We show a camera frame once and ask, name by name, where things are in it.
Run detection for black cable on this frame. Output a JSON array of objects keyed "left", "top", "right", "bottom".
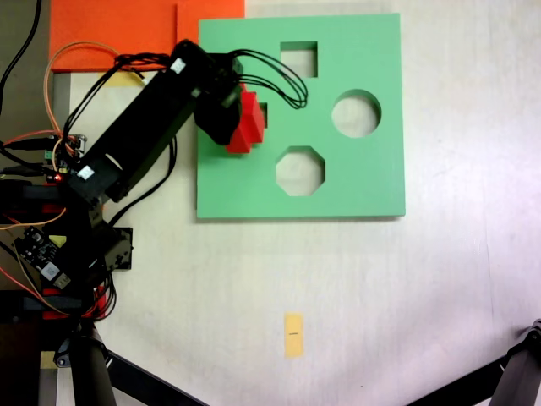
[{"left": 0, "top": 0, "right": 44, "bottom": 116}]

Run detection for long orange wire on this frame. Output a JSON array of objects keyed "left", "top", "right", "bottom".
[{"left": 43, "top": 40, "right": 147, "bottom": 147}]

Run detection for black looped arm wires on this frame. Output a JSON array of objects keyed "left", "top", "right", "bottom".
[{"left": 230, "top": 48, "right": 309, "bottom": 110}]

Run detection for black notched tripod leg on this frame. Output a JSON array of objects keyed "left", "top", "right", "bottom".
[{"left": 489, "top": 317, "right": 541, "bottom": 406}]

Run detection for thin black tripod strut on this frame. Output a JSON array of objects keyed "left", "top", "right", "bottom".
[
  {"left": 404, "top": 357, "right": 509, "bottom": 406},
  {"left": 104, "top": 351, "right": 210, "bottom": 406}
]

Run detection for green shape hole board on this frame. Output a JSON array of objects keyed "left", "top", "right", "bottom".
[{"left": 195, "top": 12, "right": 407, "bottom": 221}]

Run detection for small circuit board with connectors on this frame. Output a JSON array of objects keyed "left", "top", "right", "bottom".
[{"left": 41, "top": 134, "right": 89, "bottom": 175}]

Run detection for orange flat block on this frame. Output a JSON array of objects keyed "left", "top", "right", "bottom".
[{"left": 49, "top": 0, "right": 247, "bottom": 73}]

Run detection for black circuit board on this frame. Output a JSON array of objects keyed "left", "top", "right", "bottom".
[{"left": 11, "top": 225, "right": 74, "bottom": 294}]

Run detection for red cross columnar block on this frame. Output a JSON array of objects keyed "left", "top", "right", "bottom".
[{"left": 224, "top": 91, "right": 267, "bottom": 156}]

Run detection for yellow paper tag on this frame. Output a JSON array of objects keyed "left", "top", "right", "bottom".
[{"left": 283, "top": 311, "right": 305, "bottom": 359}]

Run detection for yellow tape piece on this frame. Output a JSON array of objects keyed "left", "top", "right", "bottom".
[{"left": 97, "top": 70, "right": 147, "bottom": 89}]

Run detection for red clamp part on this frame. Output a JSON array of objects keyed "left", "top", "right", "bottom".
[{"left": 41, "top": 285, "right": 107, "bottom": 321}]

